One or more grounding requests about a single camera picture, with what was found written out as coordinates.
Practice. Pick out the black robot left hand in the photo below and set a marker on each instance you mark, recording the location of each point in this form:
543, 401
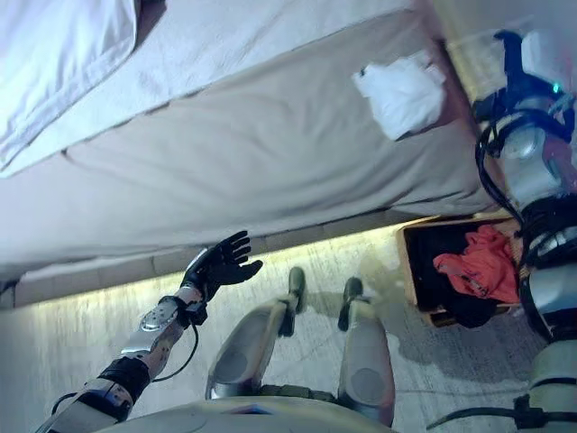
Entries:
221, 266

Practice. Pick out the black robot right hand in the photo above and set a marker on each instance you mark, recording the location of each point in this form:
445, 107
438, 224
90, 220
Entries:
509, 54

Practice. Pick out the black garment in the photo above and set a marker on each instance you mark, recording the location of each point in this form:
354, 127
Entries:
421, 252

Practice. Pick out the red garment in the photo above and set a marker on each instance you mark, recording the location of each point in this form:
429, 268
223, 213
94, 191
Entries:
482, 266

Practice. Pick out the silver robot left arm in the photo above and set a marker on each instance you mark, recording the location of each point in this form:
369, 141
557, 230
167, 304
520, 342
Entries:
153, 334

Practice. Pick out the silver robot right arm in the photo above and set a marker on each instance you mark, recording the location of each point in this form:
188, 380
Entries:
536, 180

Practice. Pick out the brown wooden basket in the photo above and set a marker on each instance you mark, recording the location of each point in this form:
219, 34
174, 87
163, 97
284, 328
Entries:
401, 270

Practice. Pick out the white garment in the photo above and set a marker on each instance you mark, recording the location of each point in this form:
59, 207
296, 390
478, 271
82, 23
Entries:
401, 94

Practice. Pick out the grey patterned rug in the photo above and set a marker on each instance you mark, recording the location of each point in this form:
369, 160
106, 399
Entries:
90, 325

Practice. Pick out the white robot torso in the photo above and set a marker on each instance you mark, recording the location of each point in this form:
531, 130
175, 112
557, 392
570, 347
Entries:
225, 412

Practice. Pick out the white duvet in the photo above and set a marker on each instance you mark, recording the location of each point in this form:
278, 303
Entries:
54, 67

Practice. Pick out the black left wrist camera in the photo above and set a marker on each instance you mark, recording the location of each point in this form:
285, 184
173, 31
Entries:
196, 313

